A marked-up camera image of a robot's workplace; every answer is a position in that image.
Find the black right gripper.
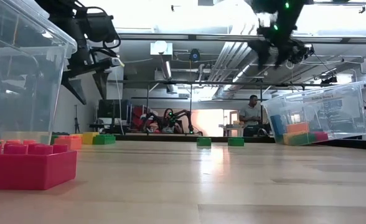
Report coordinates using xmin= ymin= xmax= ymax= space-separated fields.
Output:
xmin=248 ymin=15 xmax=313 ymax=71

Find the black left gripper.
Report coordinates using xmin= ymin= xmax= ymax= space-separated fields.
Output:
xmin=47 ymin=12 xmax=123 ymax=106

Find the large green toy block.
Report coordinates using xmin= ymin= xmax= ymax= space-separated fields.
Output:
xmin=287 ymin=133 xmax=317 ymax=146
xmin=93 ymin=134 xmax=116 ymax=146

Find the small orange toy block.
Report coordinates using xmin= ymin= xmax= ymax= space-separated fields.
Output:
xmin=54 ymin=136 xmax=83 ymax=151

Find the large orange toy block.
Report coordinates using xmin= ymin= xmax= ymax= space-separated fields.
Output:
xmin=286 ymin=122 xmax=311 ymax=134

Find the white cylindrical tank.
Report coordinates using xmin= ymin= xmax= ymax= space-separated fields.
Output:
xmin=106 ymin=67 xmax=124 ymax=101

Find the black monitor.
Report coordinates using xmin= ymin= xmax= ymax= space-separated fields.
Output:
xmin=97 ymin=99 xmax=131 ymax=119

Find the black tripod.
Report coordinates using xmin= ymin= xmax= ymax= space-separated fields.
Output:
xmin=73 ymin=104 xmax=80 ymax=134

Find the cluttered workbench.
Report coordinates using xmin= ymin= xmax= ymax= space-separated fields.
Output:
xmin=89 ymin=123 xmax=202 ymax=135

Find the red bulky equipment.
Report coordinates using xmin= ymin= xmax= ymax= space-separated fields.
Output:
xmin=131 ymin=105 xmax=154 ymax=129

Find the person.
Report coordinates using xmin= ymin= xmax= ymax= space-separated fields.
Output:
xmin=161 ymin=108 xmax=184 ymax=134
xmin=321 ymin=99 xmax=357 ymax=133
xmin=238 ymin=95 xmax=264 ymax=138

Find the clear plastic storage bin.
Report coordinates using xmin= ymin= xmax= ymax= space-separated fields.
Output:
xmin=0 ymin=0 xmax=78 ymax=146
xmin=261 ymin=81 xmax=366 ymax=146

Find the large blue toy block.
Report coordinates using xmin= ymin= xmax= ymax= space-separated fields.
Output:
xmin=270 ymin=114 xmax=286 ymax=144

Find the white ceiling box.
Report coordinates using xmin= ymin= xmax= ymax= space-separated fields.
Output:
xmin=150 ymin=40 xmax=173 ymax=56

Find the grey overhead beam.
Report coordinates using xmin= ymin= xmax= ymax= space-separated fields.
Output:
xmin=119 ymin=32 xmax=366 ymax=44

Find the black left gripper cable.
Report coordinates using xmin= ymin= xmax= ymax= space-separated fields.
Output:
xmin=77 ymin=5 xmax=124 ymax=68

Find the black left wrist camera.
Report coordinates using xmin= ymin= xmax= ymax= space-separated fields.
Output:
xmin=85 ymin=12 xmax=121 ymax=44

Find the black mounted camera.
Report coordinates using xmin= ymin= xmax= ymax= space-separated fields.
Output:
xmin=320 ymin=74 xmax=339 ymax=85

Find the black overhead rail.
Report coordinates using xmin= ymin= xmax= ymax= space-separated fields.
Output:
xmin=106 ymin=80 xmax=366 ymax=87

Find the grey camera mount bar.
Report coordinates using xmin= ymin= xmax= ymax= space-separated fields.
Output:
xmin=312 ymin=1 xmax=366 ymax=14

